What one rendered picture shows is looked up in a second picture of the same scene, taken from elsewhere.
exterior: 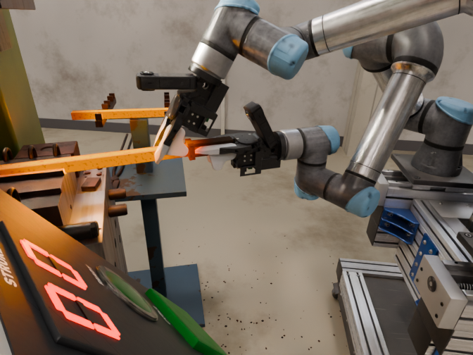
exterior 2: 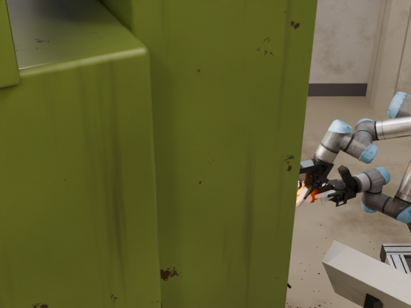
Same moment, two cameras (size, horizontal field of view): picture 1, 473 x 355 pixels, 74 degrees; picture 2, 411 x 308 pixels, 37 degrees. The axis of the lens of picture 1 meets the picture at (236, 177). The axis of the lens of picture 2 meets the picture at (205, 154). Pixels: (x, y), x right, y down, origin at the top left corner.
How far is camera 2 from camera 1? 1.81 m
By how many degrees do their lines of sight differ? 8
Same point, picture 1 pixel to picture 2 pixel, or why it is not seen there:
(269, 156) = (350, 192)
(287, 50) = (369, 154)
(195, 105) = (319, 178)
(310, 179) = (373, 201)
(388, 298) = not seen: outside the picture
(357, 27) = (400, 134)
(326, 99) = (344, 39)
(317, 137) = (377, 178)
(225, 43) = (337, 148)
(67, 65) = not seen: outside the picture
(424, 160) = not seen: outside the picture
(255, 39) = (353, 149)
